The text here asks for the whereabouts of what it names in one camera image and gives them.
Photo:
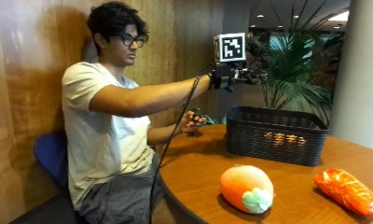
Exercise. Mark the orange plush fruit toy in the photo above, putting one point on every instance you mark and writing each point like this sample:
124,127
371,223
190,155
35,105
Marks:
245,188

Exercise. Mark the the person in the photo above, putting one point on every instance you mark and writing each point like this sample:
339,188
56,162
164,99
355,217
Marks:
103,130

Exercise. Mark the green potted palm plant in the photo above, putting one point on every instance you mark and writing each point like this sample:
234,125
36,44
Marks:
294,71

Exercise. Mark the black eyeglasses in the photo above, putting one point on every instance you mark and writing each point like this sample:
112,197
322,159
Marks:
131,39

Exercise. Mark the orange plush carrot toy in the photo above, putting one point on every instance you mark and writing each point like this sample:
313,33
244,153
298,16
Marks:
346,191

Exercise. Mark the white round pillar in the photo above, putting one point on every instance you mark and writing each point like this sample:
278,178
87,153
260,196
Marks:
358,74

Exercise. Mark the small dark green object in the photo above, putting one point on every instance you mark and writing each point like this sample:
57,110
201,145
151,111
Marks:
200,115

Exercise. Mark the black woven plastic basket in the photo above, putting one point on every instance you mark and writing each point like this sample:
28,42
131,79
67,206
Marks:
273,137

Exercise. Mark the white cube of black markers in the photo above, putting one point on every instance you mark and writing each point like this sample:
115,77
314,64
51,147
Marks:
230,47

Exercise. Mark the blue chair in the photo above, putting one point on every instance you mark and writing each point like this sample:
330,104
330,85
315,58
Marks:
51,155

